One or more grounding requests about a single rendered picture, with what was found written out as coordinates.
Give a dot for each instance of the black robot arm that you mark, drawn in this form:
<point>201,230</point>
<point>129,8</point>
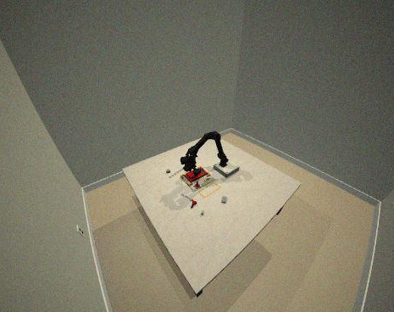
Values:
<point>214,135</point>

